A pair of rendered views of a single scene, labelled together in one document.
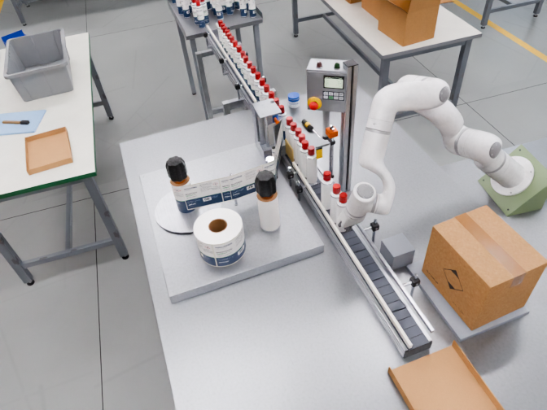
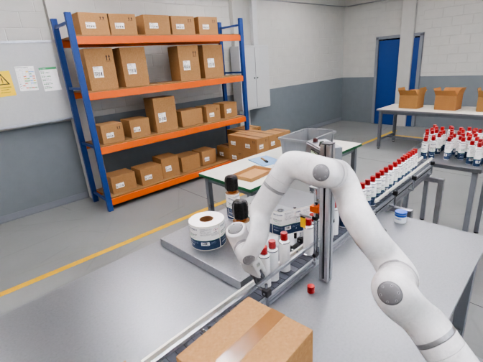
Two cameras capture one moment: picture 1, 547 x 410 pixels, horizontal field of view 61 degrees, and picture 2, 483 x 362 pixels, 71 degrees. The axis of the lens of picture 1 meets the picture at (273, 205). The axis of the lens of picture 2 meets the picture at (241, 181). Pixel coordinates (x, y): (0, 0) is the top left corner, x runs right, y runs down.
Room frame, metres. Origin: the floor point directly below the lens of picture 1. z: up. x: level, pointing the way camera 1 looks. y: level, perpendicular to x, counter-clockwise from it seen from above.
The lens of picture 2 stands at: (0.67, -1.36, 1.85)
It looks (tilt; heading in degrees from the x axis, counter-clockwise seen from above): 20 degrees down; 61
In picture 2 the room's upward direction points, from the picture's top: 4 degrees counter-clockwise
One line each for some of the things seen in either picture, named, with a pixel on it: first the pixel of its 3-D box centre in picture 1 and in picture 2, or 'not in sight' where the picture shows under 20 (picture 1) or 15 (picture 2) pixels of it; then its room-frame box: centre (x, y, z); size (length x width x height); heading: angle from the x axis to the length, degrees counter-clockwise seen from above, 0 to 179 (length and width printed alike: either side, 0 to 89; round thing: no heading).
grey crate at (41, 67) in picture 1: (41, 64); (307, 143); (3.12, 1.52, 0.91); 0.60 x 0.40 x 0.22; 16
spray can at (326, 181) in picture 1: (326, 189); (284, 251); (1.48, -0.24, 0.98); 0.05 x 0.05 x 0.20
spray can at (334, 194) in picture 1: (335, 202); (272, 260); (1.39, -0.27, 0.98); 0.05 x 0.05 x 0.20
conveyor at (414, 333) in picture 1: (321, 198); (295, 266); (1.55, -0.23, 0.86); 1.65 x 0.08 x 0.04; 16
